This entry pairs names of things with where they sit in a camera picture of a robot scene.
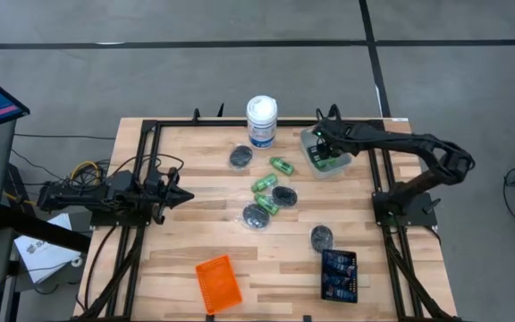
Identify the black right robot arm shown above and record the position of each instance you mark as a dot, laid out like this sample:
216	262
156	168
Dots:
400	141

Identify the orange plastic mesh basket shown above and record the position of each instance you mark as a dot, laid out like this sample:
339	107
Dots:
218	285

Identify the clear plastic bin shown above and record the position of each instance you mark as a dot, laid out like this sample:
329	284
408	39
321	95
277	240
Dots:
329	174

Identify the white printed paper sheet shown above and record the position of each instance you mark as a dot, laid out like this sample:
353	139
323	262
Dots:
43	259

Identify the black stand strut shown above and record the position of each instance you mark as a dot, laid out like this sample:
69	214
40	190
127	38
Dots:
43	228

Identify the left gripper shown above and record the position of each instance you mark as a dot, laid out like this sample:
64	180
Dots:
157	197

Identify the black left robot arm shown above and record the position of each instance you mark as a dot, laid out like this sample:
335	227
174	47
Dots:
83	197

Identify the black bagged bath puff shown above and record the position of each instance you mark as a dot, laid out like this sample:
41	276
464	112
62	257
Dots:
322	239
284	197
240	157
255	216

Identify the white disinfecting wipes canister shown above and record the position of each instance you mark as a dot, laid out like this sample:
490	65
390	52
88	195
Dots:
262	129

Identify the white label sticker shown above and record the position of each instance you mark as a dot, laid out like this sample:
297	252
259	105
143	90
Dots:
399	119

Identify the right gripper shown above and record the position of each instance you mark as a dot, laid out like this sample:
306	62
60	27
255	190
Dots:
335	134

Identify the black metal table frame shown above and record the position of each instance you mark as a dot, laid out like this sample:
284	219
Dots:
186	123

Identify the black plastic mesh basket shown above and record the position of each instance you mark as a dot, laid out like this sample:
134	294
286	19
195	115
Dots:
323	290

